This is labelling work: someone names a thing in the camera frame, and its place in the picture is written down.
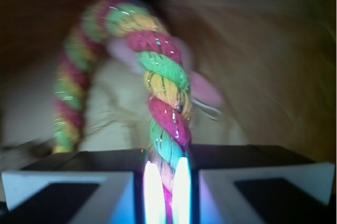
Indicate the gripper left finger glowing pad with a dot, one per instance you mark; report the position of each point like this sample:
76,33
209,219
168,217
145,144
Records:
85,187

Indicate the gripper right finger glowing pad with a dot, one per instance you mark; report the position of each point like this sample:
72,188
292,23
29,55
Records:
253,184

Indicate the pink plush toy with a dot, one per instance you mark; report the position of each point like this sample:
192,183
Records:
204,94

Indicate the brown paper bag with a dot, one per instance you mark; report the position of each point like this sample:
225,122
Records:
274,62

